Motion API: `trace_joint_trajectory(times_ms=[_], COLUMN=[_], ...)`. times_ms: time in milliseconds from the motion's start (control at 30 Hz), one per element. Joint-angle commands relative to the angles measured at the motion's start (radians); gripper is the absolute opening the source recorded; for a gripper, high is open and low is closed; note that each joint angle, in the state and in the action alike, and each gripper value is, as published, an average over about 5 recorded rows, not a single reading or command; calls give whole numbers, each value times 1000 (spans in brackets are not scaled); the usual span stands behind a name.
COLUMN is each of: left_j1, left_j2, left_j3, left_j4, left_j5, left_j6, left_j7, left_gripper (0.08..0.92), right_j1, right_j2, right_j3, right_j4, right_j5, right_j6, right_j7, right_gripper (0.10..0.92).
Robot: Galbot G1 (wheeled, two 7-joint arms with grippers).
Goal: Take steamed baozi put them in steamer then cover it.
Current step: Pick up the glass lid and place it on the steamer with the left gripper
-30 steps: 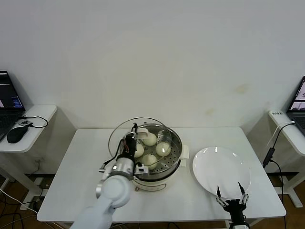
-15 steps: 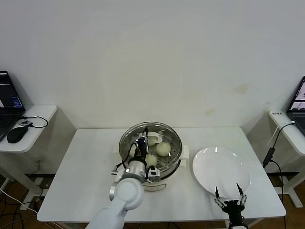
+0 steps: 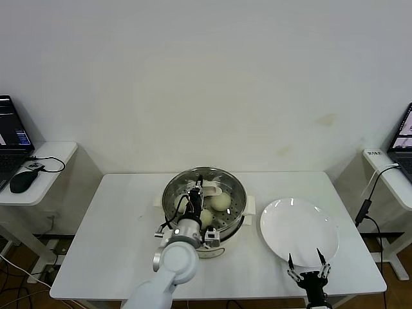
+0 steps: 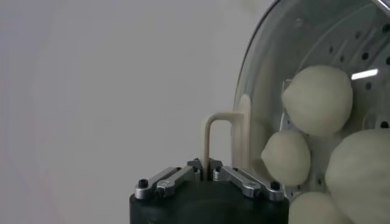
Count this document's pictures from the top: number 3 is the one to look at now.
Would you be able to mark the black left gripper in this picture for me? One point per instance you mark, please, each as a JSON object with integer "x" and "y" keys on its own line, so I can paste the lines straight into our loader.
{"x": 195, "y": 204}

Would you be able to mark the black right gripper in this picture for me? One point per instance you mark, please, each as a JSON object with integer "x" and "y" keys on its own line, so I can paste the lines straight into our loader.
{"x": 313, "y": 286}

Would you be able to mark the white steamed baozi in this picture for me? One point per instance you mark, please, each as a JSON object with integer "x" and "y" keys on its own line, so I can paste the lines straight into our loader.
{"x": 220, "y": 202}
{"x": 179, "y": 203}
{"x": 206, "y": 217}

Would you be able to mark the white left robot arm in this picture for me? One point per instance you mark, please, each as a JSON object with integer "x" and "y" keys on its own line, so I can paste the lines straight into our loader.
{"x": 178, "y": 257}

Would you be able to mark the stainless steel steamer basket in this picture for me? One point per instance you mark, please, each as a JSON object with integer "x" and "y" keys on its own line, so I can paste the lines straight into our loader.
{"x": 239, "y": 222}

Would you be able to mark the white round plate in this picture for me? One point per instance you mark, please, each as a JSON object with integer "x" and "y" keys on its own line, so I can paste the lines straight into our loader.
{"x": 299, "y": 231}

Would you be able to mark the cream electric cooker base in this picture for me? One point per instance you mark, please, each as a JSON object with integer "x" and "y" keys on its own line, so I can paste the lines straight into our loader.
{"x": 230, "y": 239}

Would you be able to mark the white side table with label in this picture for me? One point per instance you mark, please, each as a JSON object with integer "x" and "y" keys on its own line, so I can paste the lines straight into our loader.
{"x": 370, "y": 159}

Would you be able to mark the small white printed label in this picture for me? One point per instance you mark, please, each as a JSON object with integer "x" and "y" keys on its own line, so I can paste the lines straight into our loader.
{"x": 374, "y": 152}

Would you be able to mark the white side table with mouse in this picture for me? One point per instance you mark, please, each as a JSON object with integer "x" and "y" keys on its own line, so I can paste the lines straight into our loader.
{"x": 56, "y": 154}

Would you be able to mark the black laptop with light screen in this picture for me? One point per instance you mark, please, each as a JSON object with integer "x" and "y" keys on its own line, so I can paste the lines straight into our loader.
{"x": 402, "y": 135}

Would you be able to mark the black computer mouse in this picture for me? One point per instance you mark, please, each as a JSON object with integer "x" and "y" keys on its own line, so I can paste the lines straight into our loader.
{"x": 22, "y": 183}

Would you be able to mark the black laptop with dark screen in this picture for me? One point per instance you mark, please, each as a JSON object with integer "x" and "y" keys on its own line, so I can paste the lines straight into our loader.
{"x": 13, "y": 135}

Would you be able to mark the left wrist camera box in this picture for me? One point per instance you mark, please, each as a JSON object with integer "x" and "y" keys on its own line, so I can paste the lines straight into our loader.
{"x": 212, "y": 239}

